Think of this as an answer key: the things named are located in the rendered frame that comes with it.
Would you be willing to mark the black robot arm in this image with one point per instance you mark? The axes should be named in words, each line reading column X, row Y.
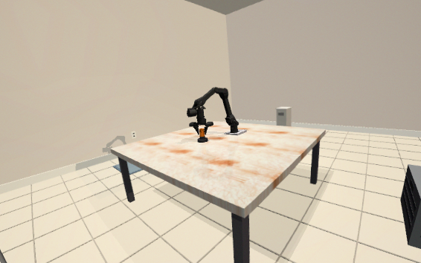
column 198, row 108

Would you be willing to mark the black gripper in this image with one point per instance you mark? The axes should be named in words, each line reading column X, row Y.
column 200, row 122

